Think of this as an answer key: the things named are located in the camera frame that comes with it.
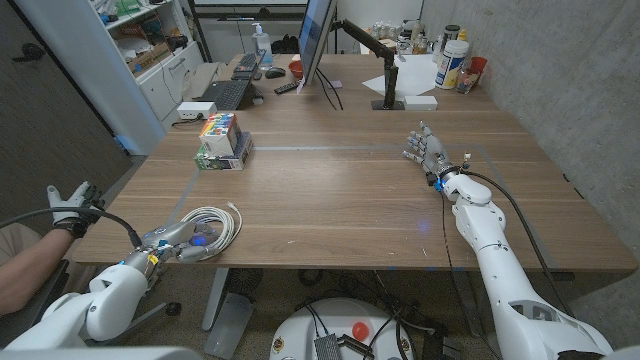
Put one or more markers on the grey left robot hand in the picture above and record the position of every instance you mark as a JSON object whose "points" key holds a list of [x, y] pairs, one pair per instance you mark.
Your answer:
{"points": [[170, 235]]}

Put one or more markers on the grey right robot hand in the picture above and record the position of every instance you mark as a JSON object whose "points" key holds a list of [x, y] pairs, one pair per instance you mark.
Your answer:
{"points": [[434, 154]]}

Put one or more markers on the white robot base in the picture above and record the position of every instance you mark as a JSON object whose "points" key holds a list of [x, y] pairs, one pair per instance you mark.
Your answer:
{"points": [[340, 315]]}

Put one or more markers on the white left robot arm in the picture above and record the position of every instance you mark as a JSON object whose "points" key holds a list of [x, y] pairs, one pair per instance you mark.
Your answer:
{"points": [[105, 305]]}

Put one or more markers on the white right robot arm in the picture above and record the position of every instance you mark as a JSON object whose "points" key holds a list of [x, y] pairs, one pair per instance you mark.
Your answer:
{"points": [[500, 285]]}

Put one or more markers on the person's bare forearm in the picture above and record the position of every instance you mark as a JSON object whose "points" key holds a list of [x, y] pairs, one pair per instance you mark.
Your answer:
{"points": [[25, 275]]}

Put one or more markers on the person's white gloved hand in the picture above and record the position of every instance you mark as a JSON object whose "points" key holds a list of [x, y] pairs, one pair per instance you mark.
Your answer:
{"points": [[67, 206]]}

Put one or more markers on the clear hand sanitizer bottle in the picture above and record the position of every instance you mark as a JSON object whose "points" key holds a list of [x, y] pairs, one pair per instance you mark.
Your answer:
{"points": [[262, 47]]}

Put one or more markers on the small white flat box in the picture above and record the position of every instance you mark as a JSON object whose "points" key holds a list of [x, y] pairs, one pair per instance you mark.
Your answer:
{"points": [[420, 102]]}

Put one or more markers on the white paper sheet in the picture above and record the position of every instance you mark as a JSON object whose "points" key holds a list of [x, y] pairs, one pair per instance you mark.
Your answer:
{"points": [[412, 75]]}

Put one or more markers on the white wipes canister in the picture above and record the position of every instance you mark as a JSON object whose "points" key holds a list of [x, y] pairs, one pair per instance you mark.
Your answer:
{"points": [[451, 65]]}

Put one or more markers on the flat green box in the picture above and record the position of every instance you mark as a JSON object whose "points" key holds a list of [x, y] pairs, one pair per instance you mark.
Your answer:
{"points": [[225, 162]]}

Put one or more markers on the red cup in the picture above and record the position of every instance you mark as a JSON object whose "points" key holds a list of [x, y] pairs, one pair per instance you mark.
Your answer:
{"points": [[479, 64]]}

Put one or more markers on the grey table leg with foot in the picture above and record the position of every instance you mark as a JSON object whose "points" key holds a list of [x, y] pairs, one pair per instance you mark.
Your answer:
{"points": [[230, 325]]}

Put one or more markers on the white box with colourful print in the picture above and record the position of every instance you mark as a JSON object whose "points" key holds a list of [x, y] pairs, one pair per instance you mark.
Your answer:
{"points": [[217, 135]]}

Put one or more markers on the black lidded bottle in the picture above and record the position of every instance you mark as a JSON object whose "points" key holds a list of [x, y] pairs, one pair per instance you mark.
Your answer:
{"points": [[451, 35]]}

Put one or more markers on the pink sticky note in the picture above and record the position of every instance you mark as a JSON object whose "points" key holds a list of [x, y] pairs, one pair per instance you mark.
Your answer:
{"points": [[335, 84]]}

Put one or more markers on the white power strip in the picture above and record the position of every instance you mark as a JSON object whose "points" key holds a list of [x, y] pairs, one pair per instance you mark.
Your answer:
{"points": [[196, 110]]}

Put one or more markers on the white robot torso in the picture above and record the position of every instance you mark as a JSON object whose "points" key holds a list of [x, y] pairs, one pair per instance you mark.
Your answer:
{"points": [[100, 355]]}

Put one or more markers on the large black keyboard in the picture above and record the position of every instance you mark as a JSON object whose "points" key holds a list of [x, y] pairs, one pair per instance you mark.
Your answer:
{"points": [[225, 95]]}

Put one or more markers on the grey slim table leg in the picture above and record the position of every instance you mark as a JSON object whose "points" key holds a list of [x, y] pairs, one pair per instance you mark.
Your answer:
{"points": [[467, 305]]}

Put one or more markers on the person's khaki trousers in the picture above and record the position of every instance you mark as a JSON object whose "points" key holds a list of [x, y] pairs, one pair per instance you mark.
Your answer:
{"points": [[12, 237]]}

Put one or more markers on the beige cloth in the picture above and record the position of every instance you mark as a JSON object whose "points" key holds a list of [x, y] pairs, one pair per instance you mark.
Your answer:
{"points": [[202, 77]]}

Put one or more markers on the black remote control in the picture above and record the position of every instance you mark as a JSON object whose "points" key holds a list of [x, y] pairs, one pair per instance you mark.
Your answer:
{"points": [[287, 87]]}

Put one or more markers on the red bowl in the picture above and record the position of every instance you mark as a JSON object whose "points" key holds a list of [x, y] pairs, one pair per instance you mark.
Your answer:
{"points": [[296, 69]]}

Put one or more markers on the computer monitor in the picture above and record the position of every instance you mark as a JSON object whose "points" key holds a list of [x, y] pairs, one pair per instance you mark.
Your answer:
{"points": [[315, 35]]}

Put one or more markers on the cardboard box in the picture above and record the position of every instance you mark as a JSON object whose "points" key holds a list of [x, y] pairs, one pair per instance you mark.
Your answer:
{"points": [[150, 59]]}

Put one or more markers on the black computer mouse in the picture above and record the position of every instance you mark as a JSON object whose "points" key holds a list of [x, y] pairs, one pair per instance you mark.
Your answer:
{"points": [[275, 73]]}

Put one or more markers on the white shelf cabinet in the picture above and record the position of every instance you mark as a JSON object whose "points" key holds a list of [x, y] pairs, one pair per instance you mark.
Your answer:
{"points": [[90, 75]]}

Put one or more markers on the small black keyboard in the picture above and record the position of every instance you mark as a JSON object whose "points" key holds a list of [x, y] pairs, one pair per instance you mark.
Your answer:
{"points": [[246, 65]]}

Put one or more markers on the red emergency button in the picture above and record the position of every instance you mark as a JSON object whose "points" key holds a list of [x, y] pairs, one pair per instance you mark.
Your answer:
{"points": [[360, 330]]}

